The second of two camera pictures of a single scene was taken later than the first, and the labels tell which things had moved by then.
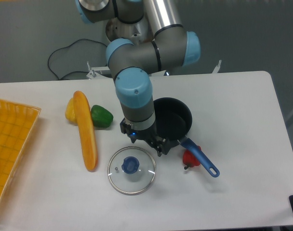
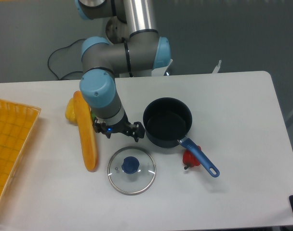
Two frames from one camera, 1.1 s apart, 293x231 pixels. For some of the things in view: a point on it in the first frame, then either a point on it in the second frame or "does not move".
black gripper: (162, 145) → (136, 130)
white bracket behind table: (216, 70) does not move
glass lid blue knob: (131, 170) does not move
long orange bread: (84, 119) does not move
